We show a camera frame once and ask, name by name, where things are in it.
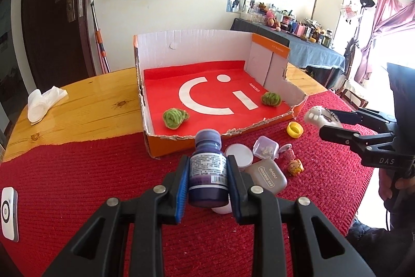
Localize purple pill bottle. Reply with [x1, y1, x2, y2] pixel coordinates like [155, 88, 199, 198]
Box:
[188, 130, 229, 208]

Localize dark brown door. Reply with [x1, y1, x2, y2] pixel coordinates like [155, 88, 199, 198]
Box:
[21, 0, 96, 92]

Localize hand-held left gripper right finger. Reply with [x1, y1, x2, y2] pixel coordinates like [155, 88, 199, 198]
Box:
[227, 154, 377, 277]

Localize green fuzzy ball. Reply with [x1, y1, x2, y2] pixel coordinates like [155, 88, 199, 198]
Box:
[163, 108, 189, 129]
[261, 91, 282, 107]

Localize person's right hand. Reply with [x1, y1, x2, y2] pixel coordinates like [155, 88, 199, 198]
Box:
[378, 167, 415, 209]

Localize pink curtain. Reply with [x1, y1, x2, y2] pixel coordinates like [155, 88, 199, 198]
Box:
[354, 0, 415, 84]

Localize grey eye shadow case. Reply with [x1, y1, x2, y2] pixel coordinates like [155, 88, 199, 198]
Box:
[244, 160, 288, 195]

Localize wooden chair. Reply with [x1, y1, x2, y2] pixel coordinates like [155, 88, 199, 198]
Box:
[339, 80, 368, 107]

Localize round white jar lid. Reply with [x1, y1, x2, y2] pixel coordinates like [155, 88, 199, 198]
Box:
[225, 144, 254, 171]

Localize red paper box liner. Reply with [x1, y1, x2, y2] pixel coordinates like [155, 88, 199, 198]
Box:
[143, 60, 291, 139]

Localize orange and white cardboard box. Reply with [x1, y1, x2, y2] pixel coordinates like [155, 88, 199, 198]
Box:
[133, 29, 308, 159]

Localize white fluffy bunny hair clip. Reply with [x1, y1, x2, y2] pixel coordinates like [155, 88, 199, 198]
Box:
[304, 106, 343, 129]

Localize small clear plastic box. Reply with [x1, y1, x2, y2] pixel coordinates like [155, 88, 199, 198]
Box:
[253, 137, 280, 160]

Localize white and pink oval device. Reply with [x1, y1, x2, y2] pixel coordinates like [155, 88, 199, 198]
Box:
[0, 187, 19, 242]

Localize small orange figurine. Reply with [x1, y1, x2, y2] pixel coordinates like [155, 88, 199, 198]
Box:
[288, 159, 304, 176]

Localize orange and grey mop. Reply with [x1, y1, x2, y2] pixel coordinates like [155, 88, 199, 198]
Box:
[88, 0, 111, 75]

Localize table with blue cloth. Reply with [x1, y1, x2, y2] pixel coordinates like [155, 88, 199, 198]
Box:
[230, 17, 346, 89]

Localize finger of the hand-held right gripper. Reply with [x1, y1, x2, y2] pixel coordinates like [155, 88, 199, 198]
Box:
[329, 108, 396, 132]
[319, 125, 395, 154]

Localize small white round container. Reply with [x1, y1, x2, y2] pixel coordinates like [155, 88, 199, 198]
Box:
[211, 204, 233, 215]

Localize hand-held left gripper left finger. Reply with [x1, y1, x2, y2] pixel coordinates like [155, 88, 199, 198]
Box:
[42, 155, 190, 277]

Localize yellow bottle cap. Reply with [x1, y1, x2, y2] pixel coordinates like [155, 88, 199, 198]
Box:
[287, 122, 303, 137]

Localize person's dark pants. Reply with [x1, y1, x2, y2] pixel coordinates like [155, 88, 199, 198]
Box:
[350, 215, 415, 277]

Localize small pink figurine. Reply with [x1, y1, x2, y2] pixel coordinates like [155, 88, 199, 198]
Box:
[281, 144, 295, 164]

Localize pink plush toy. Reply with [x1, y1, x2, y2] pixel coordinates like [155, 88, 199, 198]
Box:
[266, 11, 282, 31]

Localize white wardrobe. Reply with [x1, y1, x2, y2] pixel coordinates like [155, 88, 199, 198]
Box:
[313, 0, 360, 89]

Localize white crumpled tissue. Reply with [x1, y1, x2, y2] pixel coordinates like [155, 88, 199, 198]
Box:
[27, 86, 68, 126]

